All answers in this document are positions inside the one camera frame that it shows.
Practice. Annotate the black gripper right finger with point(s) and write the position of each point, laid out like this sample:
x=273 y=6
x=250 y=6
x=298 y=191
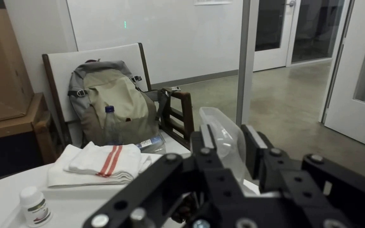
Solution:
x=317 y=190

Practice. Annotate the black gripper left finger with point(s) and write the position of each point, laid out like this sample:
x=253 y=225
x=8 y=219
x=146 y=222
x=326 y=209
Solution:
x=199 y=185

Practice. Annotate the clear plastic measuring cup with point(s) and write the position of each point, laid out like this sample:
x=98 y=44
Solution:
x=227 y=134

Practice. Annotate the clear plastic bottle blue label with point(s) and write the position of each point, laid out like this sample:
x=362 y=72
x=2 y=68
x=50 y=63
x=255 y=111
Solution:
x=152 y=143

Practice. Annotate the dark wooden chair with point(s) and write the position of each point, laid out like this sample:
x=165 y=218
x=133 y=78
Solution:
x=178 y=115

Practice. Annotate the water bottle blue cap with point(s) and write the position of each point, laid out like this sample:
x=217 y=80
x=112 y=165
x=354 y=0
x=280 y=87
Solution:
x=109 y=122

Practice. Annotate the white towel red stripes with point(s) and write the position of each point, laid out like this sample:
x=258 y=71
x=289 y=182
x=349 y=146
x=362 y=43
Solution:
x=89 y=166

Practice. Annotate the white door with window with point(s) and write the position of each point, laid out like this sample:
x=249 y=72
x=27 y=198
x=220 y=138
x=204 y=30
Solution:
x=351 y=76

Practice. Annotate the grey beige backpack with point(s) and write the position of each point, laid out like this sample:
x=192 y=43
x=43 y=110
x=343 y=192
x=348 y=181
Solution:
x=114 y=96

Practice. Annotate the glass double door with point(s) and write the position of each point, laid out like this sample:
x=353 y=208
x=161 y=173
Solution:
x=301 y=29

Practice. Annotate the small white pill bottle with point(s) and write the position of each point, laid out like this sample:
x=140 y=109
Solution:
x=35 y=206

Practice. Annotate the brown wooden cabinet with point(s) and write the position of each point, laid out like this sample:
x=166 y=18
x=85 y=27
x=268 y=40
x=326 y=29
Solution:
x=18 y=134

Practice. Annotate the grey metal post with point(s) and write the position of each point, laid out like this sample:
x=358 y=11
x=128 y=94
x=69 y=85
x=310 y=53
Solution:
x=246 y=58

